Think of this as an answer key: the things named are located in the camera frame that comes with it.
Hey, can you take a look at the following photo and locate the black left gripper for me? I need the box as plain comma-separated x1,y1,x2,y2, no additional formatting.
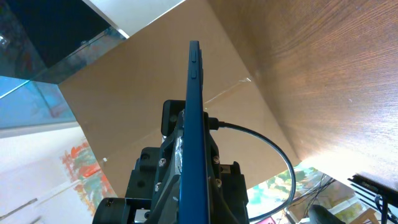
93,100,249,224

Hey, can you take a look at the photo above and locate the blue Galaxy smartphone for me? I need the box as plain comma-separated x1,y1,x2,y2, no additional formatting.
178,40,210,224

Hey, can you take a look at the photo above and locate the black charging cable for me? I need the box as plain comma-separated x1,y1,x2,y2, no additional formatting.
208,116,297,223

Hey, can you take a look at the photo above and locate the brown cardboard panel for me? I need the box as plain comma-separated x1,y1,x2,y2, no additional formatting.
60,1,300,197

